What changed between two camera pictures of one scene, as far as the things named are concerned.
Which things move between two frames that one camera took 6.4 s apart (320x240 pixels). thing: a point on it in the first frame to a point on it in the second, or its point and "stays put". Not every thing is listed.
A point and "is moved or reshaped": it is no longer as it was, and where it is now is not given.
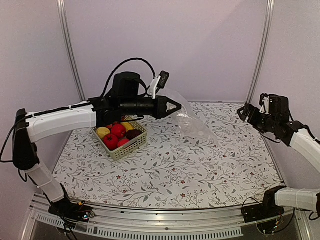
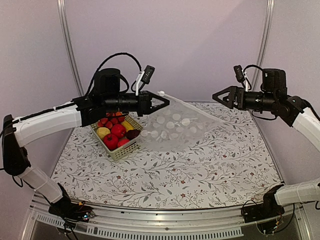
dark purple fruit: x=132 y=133 stays put
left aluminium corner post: x=69 y=48 stays put
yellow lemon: x=101 y=131 stays put
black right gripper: x=248 y=108 to x=234 y=91
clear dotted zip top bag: x=188 y=123 is moved or reshaped
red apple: x=122 y=142 stays put
